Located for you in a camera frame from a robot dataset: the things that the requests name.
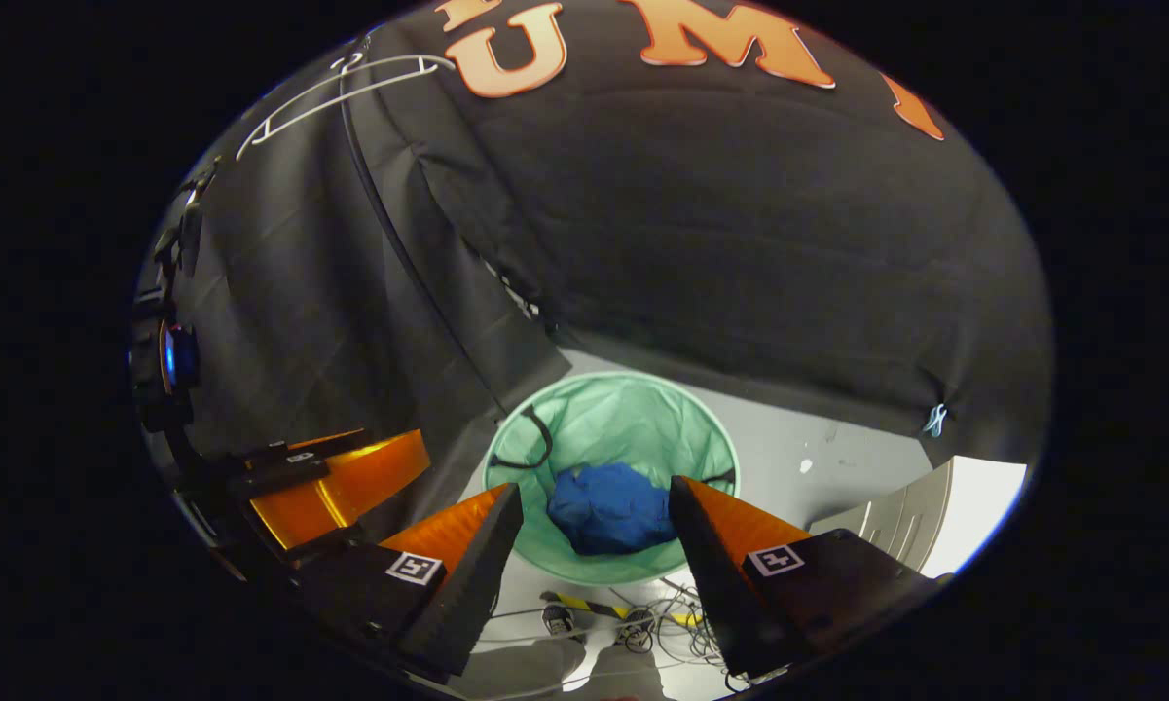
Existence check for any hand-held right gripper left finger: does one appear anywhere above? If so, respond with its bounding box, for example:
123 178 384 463
297 482 527 683

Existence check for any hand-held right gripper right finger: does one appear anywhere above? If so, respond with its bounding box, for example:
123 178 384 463
668 475 950 680

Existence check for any blue corduroy jacket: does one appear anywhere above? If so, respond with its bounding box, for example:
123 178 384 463
547 462 680 556

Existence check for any green laundry hamper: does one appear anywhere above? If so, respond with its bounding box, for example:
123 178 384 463
482 370 741 587

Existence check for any black metal clothes rack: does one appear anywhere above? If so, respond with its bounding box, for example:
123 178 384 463
336 58 512 415

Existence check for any white plastic hanger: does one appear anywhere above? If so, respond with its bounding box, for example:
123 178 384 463
237 54 457 162

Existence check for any yellow black floor tape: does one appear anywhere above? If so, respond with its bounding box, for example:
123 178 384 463
540 589 707 629

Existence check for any white cabinet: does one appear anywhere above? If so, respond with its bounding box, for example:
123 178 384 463
808 456 1028 577

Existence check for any tangle of black cables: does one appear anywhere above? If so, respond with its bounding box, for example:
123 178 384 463
608 574 731 673

